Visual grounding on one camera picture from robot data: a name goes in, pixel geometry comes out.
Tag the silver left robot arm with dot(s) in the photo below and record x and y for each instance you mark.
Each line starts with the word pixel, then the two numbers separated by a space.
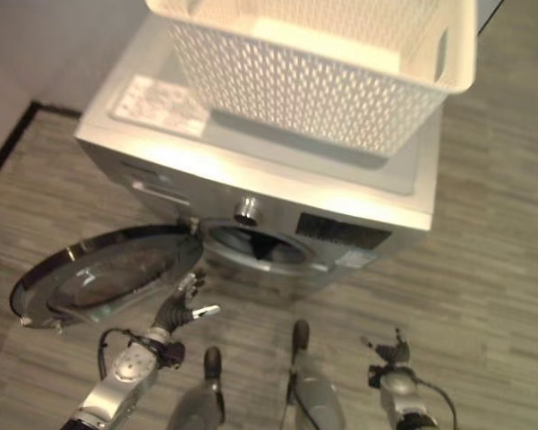
pixel 121 380

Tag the white plastic laundry basket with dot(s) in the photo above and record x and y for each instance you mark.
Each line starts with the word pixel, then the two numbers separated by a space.
pixel 322 67

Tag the silver left robot leg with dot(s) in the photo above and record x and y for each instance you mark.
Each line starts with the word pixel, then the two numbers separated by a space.
pixel 203 394

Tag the black washer display panel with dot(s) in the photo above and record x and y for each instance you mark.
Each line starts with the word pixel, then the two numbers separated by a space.
pixel 342 233

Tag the dark laundry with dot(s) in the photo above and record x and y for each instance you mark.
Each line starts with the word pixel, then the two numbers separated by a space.
pixel 262 248

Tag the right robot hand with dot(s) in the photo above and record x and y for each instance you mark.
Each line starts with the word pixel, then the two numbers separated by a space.
pixel 393 349

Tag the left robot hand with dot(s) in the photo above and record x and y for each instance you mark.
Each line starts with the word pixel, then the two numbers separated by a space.
pixel 175 309

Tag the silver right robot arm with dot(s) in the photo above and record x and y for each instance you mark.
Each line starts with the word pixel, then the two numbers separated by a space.
pixel 403 394

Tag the silver robot leg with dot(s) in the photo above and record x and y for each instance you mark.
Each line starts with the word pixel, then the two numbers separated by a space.
pixel 313 385
pixel 203 394

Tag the silver front-load washing machine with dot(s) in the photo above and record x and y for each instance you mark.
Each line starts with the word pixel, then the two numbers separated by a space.
pixel 259 179

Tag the round washer door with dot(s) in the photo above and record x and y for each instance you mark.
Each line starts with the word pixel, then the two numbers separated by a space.
pixel 107 273

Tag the white instruction sticker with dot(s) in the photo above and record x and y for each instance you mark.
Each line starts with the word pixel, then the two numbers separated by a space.
pixel 159 105

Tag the black baseboard strip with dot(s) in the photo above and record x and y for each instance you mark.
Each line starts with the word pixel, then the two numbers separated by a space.
pixel 13 143

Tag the silver washer dial knob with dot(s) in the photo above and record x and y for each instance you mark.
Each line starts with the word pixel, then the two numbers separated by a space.
pixel 247 209

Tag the silver right robot leg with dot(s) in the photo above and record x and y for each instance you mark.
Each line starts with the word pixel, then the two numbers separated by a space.
pixel 313 385

